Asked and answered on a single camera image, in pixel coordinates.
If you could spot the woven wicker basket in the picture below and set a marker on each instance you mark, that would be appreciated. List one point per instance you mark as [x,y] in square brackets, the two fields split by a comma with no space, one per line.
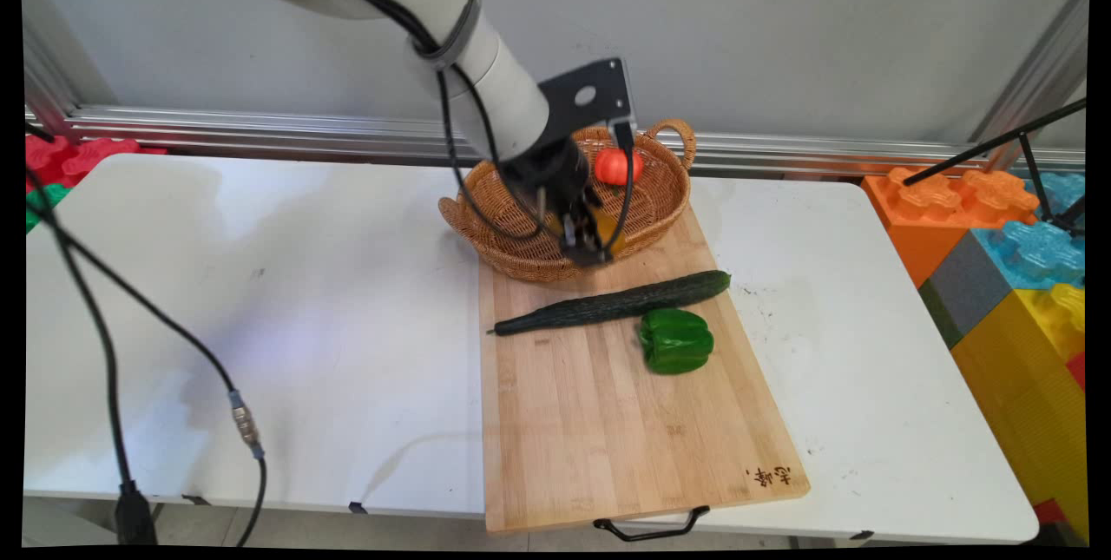
[660,204]

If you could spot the red foam block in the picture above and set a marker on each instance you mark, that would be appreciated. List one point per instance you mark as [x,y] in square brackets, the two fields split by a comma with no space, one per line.
[74,156]

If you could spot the slanted aluminium frame post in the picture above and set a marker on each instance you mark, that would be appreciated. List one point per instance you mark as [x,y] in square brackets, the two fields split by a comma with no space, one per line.
[1033,65]

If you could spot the black tripod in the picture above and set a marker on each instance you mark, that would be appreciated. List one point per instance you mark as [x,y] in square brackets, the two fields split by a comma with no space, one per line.
[998,141]

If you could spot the horizontal aluminium frame rail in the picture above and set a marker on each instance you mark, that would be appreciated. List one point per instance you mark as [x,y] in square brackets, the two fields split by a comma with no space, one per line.
[781,150]

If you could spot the green bell pepper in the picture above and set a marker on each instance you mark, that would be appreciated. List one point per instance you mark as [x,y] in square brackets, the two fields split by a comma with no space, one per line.
[677,341]

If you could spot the bamboo cutting board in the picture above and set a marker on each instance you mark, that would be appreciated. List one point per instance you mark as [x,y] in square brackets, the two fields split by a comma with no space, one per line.
[608,438]

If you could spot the gray foam block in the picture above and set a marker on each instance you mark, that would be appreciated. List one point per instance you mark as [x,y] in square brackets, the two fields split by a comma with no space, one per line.
[968,291]

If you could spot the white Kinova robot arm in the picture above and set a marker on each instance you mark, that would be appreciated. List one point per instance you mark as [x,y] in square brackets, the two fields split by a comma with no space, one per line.
[486,65]

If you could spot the dark green cucumber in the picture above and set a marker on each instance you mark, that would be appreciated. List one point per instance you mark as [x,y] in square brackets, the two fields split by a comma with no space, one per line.
[608,306]

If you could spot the red tomato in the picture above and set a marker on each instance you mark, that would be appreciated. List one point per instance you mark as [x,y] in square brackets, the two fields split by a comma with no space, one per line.
[612,168]

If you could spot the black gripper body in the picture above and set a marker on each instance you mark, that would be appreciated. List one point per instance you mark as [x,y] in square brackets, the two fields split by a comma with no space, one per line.
[547,174]

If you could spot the orange foam block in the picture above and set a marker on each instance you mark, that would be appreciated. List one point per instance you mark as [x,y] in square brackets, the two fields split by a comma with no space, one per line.
[920,226]

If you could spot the blue foam block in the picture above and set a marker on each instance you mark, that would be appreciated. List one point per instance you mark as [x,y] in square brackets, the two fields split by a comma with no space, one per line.
[1041,252]

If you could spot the green foam block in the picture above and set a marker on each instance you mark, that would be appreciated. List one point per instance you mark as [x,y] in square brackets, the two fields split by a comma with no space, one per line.
[43,200]

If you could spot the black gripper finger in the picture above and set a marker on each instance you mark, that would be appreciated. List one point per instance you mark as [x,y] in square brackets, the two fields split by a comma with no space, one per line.
[595,200]
[583,247]

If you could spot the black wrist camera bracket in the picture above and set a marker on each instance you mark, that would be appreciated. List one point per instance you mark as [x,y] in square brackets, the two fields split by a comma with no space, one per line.
[586,104]

